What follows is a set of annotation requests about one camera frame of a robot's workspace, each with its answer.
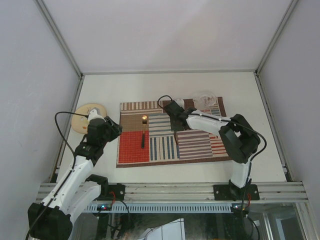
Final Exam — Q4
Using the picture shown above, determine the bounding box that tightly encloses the round wooden plate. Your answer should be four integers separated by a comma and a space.
71, 103, 107, 134

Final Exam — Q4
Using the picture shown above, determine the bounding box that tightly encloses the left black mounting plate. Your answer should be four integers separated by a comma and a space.
107, 183, 126, 201

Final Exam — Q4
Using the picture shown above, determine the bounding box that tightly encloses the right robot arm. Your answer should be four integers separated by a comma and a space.
161, 99, 266, 200

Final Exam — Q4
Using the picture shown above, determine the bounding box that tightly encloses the clear glass cup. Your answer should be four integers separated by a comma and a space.
192, 90, 218, 110

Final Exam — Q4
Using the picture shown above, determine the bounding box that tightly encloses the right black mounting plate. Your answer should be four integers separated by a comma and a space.
213, 184, 260, 201

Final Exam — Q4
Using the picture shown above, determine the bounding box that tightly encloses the patchwork striped placemat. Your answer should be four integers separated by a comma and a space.
116, 100, 231, 168

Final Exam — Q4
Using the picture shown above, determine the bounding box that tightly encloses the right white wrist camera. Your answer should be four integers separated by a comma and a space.
174, 98, 185, 109

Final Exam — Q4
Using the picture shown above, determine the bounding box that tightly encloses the perforated blue cable tray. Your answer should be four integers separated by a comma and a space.
84, 202, 232, 214

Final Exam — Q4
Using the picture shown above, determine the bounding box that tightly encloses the aluminium front rail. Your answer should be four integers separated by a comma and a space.
37, 182, 311, 201

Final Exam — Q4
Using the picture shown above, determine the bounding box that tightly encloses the black mounting plate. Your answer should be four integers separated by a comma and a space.
213, 184, 260, 201
107, 183, 126, 201

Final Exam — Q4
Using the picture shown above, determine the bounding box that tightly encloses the dark handled fork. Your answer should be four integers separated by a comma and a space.
141, 115, 148, 149

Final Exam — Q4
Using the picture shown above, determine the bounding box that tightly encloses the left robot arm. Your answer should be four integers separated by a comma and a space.
25, 110, 122, 240

